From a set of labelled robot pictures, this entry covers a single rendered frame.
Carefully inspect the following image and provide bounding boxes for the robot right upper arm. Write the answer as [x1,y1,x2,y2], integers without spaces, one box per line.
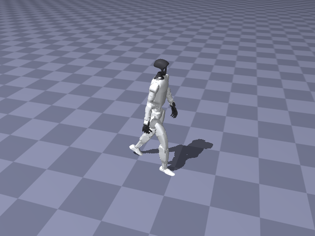
[147,82,159,110]

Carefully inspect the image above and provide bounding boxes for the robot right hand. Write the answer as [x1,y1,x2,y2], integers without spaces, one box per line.
[142,122,152,134]

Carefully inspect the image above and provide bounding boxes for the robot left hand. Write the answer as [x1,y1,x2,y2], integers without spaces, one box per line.
[170,102,178,118]

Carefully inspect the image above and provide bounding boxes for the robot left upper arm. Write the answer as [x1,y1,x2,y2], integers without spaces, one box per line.
[166,74,170,95]

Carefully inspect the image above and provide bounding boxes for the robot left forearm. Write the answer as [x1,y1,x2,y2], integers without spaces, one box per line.
[166,93,175,106]

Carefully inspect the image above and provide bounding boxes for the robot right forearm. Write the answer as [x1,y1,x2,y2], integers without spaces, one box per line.
[144,104,152,125]

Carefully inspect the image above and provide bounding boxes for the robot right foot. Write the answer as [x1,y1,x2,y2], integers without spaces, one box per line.
[159,166,175,176]

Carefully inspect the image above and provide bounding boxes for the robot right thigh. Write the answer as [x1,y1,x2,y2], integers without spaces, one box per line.
[149,116,168,152]

